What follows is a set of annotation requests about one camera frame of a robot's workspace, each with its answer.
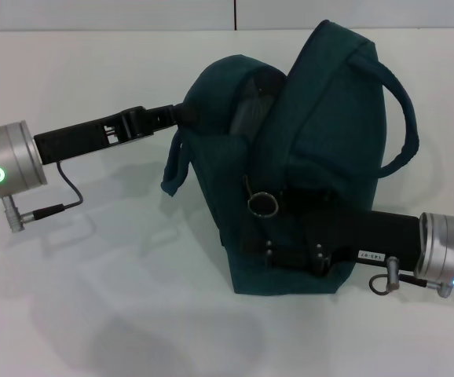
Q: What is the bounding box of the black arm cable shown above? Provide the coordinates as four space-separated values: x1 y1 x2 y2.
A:
33 160 85 221
368 254 428 295

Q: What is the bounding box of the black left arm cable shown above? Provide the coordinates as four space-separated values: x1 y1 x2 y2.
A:
33 160 85 221

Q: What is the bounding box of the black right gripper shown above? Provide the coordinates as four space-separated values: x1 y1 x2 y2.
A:
241 187 423 276

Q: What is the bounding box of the dark teal fabric lunch bag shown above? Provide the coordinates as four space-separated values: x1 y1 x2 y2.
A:
159 19 421 296

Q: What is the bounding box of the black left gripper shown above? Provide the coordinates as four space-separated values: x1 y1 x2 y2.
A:
33 101 203 167

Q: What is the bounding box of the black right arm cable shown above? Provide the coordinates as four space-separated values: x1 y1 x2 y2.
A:
368 254 428 295

